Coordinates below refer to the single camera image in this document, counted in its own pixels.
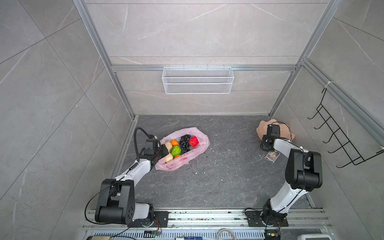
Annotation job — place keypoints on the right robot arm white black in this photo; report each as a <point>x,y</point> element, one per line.
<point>303,174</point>

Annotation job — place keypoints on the red fake strawberry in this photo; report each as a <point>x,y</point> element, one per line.
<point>193,142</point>

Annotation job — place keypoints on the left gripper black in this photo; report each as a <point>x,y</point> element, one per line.
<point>164,149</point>

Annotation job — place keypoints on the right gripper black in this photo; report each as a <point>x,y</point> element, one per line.
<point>265,148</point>

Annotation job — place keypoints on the beige fake fruit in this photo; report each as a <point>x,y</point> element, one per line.
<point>169,158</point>
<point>169,146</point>

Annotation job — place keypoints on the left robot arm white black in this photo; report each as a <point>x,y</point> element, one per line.
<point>116,202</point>

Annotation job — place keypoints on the black wire hook rack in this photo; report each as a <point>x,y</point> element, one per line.
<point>354,157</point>

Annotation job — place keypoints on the pink plastic bag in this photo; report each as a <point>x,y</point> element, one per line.
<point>184,159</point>

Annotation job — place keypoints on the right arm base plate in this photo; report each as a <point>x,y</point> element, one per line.
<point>265,218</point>

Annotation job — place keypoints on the pink scalloped plate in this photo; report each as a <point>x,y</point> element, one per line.
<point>284,129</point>

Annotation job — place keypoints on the green fake fruit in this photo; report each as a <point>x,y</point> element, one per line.
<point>176,151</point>

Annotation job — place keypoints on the small printed card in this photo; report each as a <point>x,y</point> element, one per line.
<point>272,156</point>

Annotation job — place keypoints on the orange fake fruit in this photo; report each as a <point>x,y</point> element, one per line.
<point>174,143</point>

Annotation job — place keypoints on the dark fake grape bunch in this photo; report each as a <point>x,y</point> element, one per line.
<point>183,143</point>

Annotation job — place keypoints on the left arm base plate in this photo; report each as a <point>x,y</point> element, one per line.
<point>157,219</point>

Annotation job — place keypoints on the white wire mesh basket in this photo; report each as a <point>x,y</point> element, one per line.
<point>197,80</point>

